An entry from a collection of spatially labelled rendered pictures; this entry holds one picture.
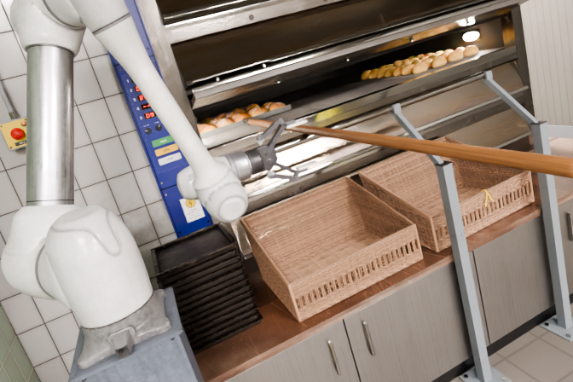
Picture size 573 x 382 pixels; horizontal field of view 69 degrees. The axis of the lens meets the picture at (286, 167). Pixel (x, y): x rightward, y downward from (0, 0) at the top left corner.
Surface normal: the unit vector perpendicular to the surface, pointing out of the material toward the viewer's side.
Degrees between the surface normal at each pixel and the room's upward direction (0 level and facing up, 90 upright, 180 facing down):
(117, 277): 88
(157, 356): 90
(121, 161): 90
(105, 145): 90
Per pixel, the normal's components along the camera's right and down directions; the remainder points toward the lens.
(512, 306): 0.36, 0.13
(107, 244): 0.69, -0.32
